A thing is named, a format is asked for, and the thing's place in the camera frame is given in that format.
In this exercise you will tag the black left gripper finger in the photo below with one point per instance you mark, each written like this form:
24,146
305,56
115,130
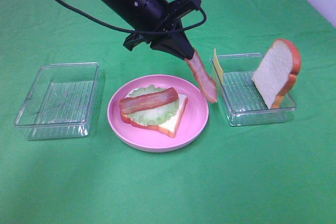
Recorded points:
176,44

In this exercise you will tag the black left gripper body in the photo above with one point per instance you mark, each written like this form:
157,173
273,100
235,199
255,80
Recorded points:
159,17

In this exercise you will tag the bacon strip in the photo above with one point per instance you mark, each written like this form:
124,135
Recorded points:
206,84
147,101

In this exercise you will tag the green lettuce leaf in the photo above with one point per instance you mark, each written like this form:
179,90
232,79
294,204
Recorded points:
155,116

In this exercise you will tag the white toast bread slice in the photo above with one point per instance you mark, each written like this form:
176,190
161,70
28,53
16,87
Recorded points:
168,128

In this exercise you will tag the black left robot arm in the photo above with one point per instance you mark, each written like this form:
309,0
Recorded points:
126,10

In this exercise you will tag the yellow cheese slice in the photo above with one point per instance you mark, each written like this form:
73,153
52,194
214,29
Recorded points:
218,68

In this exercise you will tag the pink round plate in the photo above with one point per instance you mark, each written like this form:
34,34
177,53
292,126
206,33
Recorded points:
193,120

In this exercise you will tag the clear right plastic tray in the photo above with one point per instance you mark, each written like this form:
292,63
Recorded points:
239,100

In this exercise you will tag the clear plastic tray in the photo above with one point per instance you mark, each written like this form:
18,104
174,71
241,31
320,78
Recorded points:
60,102
239,100

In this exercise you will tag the toast slice in right tray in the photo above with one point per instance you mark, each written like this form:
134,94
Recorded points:
277,73

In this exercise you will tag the clear left plastic tray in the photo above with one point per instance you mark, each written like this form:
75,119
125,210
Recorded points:
60,102

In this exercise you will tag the green tablecloth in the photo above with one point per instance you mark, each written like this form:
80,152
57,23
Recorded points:
276,173

